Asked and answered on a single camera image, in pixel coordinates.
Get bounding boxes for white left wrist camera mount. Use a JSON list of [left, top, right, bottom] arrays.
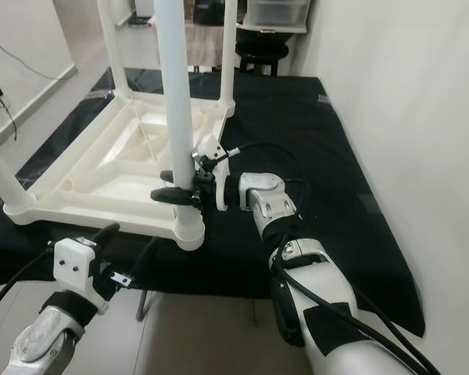
[[53, 237, 110, 309]]

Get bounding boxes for clear plastic container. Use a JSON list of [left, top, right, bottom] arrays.
[[246, 0, 310, 29]]

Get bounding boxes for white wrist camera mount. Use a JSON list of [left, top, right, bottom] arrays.
[[53, 237, 110, 309], [195, 133, 231, 212]]

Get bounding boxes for black plastic table cover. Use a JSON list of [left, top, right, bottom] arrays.
[[0, 69, 427, 337]]

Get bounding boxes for black round stool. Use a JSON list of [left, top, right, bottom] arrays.
[[234, 41, 290, 77]]

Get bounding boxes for black wall cable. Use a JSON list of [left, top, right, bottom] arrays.
[[0, 31, 79, 83], [0, 78, 20, 143]]

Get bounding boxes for white plastic table top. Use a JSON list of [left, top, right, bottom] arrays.
[[4, 90, 237, 251]]

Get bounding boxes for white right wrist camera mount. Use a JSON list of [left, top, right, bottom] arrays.
[[195, 133, 231, 212]]

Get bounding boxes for black bag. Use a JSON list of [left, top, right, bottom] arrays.
[[192, 0, 227, 24]]

